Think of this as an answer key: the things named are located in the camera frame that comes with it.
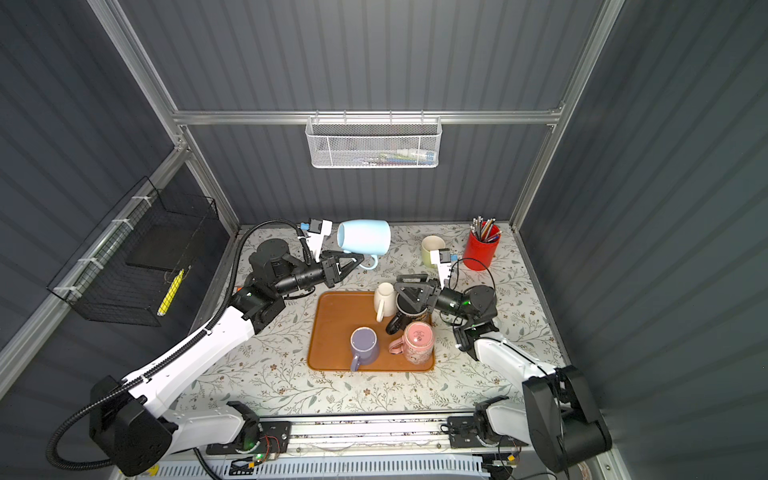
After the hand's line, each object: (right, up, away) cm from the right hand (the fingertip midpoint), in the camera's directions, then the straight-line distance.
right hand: (400, 292), depth 69 cm
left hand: (-9, +8, -2) cm, 12 cm away
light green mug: (+12, +13, +36) cm, 40 cm away
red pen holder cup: (+28, +12, +28) cm, 41 cm away
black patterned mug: (+2, -9, +16) cm, 18 cm away
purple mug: (-9, -16, +12) cm, 22 cm away
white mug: (-4, -5, +20) cm, 21 cm away
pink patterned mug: (+5, -15, +9) cm, 18 cm away
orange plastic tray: (-21, -12, +26) cm, 36 cm away
